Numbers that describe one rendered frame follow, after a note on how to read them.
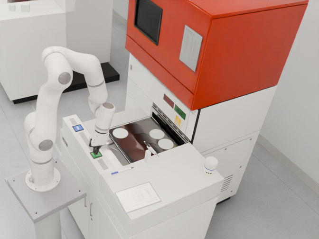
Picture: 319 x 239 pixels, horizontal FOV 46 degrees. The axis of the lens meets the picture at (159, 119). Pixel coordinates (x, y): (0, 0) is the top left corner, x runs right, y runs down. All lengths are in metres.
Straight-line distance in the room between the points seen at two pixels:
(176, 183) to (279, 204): 1.64
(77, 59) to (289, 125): 2.49
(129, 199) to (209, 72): 0.81
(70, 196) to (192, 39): 1.08
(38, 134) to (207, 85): 0.95
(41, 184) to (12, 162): 1.43
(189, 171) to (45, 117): 0.87
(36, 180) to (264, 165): 2.39
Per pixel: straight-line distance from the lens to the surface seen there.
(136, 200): 2.01
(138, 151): 2.36
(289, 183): 3.82
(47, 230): 2.50
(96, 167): 2.16
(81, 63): 1.78
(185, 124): 2.38
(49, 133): 1.89
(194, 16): 2.03
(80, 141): 2.32
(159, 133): 2.51
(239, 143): 2.82
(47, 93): 1.79
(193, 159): 2.28
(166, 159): 2.25
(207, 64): 2.06
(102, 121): 2.04
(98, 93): 1.89
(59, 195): 2.17
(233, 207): 3.40
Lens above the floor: 2.52
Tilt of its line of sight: 38 degrees down
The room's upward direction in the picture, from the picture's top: 9 degrees clockwise
